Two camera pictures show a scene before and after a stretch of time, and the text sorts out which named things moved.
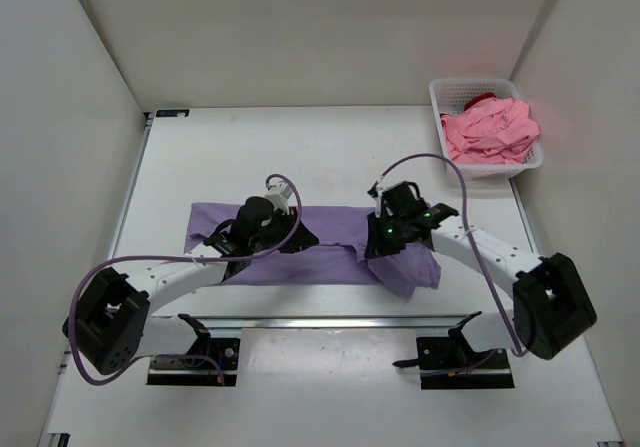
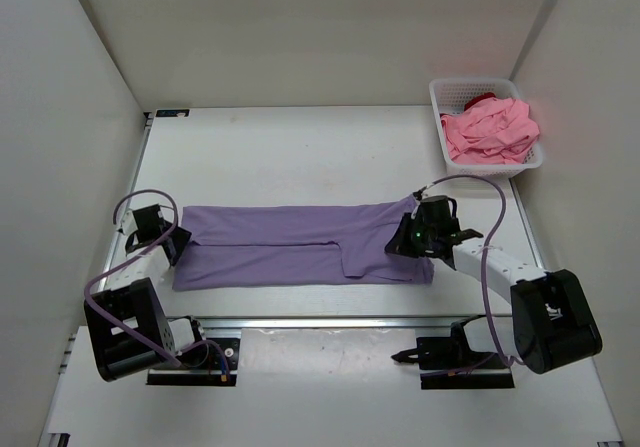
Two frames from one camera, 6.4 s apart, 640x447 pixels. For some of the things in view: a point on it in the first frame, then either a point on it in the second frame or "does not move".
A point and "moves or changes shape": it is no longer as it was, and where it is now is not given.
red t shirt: x=480 y=98 does not move
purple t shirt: x=338 y=258 moves or changes shape
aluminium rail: x=334 y=321 does not move
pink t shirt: x=494 y=130 does not move
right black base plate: x=450 y=363 does not move
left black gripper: x=301 y=240 to x=182 y=237
